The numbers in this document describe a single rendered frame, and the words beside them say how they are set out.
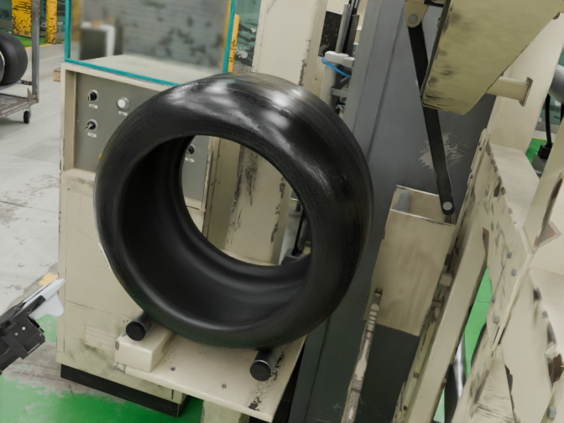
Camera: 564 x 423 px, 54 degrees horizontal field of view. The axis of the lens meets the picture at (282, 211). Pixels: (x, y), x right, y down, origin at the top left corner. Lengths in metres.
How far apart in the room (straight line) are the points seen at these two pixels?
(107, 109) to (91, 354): 0.96
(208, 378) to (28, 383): 1.34
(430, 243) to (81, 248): 1.30
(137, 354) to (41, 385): 1.27
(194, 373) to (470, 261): 0.67
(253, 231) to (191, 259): 0.18
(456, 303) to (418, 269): 0.12
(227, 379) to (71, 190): 1.03
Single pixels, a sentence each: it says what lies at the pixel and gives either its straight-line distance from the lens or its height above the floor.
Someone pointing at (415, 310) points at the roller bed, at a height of 0.97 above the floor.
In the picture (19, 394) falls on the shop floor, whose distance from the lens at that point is 2.48.
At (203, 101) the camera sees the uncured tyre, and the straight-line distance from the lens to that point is 1.00.
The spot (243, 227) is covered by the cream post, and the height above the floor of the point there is 1.03.
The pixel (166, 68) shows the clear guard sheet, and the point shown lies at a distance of 1.81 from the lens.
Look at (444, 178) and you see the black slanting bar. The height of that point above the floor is 1.30.
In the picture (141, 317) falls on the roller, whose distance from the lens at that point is 1.25.
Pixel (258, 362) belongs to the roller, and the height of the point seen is 0.92.
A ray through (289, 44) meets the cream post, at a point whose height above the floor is 1.50.
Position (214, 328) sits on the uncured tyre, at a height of 0.98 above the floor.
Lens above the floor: 1.63
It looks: 22 degrees down
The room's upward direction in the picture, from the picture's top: 10 degrees clockwise
